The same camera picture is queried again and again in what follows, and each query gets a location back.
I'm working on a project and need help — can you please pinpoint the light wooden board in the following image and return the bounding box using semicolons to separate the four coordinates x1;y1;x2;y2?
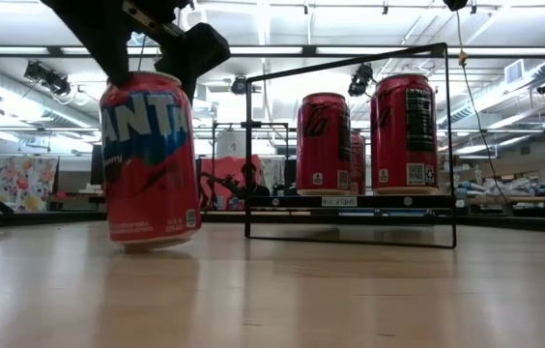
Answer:
243;42;458;250

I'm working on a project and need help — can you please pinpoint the black aluminium rig frame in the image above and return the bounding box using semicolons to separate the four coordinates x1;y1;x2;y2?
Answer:
0;186;545;233

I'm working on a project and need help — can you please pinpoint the person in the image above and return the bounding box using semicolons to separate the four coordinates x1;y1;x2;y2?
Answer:
241;161;272;197

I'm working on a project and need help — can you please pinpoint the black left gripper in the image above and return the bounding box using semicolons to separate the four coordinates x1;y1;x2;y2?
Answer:
40;0;232;105

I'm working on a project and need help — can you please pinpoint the red cloth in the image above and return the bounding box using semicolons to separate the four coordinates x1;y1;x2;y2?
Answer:
199;155;262;212

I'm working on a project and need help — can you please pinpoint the floral cloth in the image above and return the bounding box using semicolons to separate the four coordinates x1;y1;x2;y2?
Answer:
0;154;60;214

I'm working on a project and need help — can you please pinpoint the red-orange Fanta can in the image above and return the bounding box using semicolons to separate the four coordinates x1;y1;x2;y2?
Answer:
349;129;367;196
99;71;203;253

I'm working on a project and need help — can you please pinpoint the hanging power cord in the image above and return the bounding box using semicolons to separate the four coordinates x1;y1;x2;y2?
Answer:
453;9;513;207

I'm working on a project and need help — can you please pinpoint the red Coke Zero can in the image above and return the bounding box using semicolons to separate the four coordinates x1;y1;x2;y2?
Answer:
295;91;353;197
370;72;441;196

